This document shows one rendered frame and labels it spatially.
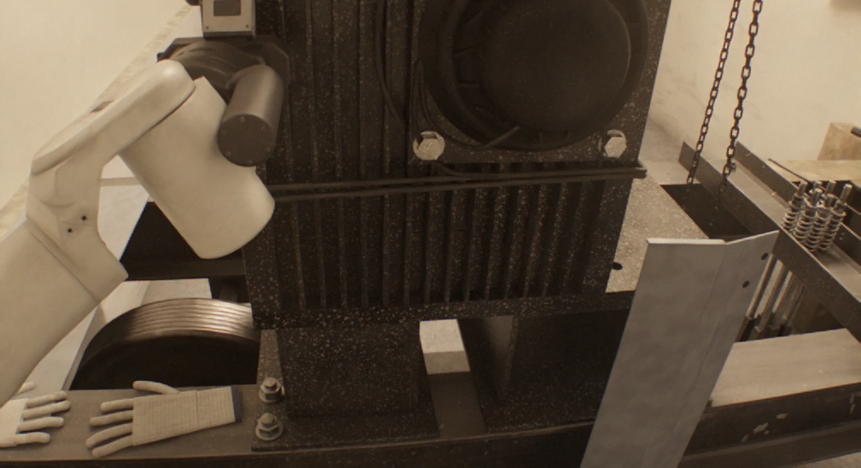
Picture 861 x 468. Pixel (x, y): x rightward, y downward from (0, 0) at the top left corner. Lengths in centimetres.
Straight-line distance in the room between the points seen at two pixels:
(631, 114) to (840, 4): 228
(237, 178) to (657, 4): 50
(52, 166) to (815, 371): 124
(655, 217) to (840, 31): 197
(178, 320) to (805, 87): 269
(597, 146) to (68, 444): 88
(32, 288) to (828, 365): 127
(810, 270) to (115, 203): 166
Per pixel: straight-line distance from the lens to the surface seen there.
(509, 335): 92
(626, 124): 76
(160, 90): 38
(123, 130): 37
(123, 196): 167
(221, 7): 56
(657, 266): 74
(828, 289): 150
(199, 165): 39
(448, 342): 210
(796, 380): 127
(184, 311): 129
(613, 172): 77
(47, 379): 118
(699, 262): 76
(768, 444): 148
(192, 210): 40
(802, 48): 312
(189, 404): 104
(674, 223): 111
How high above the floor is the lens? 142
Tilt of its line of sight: 32 degrees down
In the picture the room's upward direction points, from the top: 3 degrees clockwise
